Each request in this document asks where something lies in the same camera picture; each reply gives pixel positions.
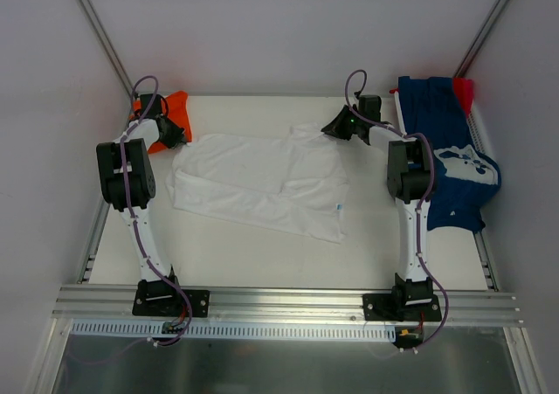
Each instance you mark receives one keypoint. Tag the white perforated basket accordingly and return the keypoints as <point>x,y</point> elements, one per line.
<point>478,130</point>

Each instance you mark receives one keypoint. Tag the aluminium mounting rail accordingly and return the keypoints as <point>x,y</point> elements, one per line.
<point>293,306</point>

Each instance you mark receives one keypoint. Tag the white t shirt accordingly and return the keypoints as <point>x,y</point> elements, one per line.
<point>295,184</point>

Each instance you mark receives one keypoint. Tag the red t shirt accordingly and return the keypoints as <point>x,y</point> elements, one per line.
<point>464,91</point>

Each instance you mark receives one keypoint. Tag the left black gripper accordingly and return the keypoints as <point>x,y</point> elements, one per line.
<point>173,132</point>

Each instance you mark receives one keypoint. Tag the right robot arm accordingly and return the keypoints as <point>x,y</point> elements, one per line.
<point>410,181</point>

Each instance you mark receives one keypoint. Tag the white slotted cable duct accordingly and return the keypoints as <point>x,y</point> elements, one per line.
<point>237,330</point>

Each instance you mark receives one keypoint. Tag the orange t shirt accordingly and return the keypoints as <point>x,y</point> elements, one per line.
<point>173,106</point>

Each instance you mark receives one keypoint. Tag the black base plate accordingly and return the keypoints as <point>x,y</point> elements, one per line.
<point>165,301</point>
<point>384,307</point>

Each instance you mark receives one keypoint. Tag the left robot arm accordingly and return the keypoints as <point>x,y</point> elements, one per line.
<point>127,183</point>

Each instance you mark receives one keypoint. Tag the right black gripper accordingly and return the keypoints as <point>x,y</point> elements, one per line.
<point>339,127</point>

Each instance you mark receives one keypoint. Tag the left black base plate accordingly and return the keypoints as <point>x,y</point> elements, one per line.
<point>165,301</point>

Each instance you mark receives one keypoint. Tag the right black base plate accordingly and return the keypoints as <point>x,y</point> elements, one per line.
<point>384,307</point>

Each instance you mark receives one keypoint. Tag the blue printed t shirt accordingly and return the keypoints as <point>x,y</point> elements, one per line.
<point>466,178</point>

